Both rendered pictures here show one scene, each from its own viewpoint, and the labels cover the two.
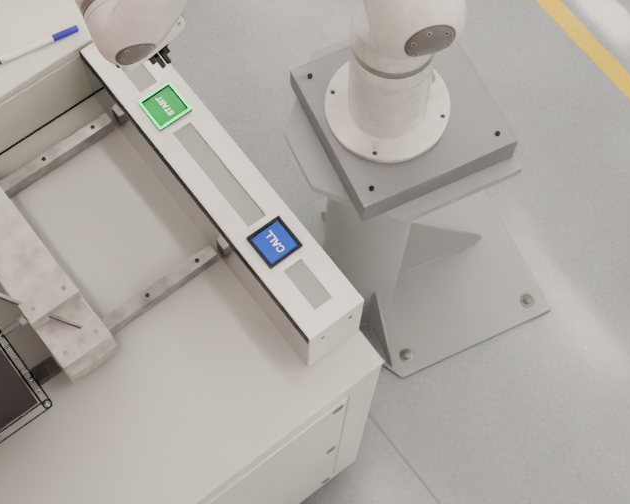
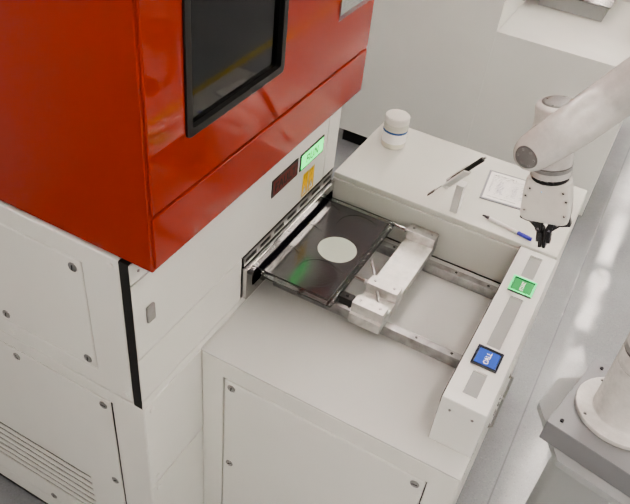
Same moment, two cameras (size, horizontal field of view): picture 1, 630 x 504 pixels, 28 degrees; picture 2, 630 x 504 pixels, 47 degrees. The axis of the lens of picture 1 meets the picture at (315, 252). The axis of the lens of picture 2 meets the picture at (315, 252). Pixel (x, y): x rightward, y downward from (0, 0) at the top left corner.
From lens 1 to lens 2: 0.89 m
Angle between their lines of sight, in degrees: 44
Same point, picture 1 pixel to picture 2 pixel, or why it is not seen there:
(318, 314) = (460, 394)
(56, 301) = (385, 288)
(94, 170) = (467, 299)
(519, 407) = not seen: outside the picture
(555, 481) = not seen: outside the picture
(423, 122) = (627, 434)
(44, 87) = (491, 247)
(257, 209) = (499, 346)
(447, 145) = (625, 455)
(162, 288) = (424, 342)
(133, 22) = (538, 131)
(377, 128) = (600, 402)
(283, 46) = not seen: hidden behind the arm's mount
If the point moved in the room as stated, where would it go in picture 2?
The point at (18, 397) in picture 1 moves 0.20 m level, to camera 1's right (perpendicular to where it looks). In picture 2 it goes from (325, 291) to (358, 353)
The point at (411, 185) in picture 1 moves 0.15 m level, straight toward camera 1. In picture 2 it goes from (582, 442) to (513, 449)
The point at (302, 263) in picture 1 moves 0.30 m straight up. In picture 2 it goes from (485, 378) to (527, 268)
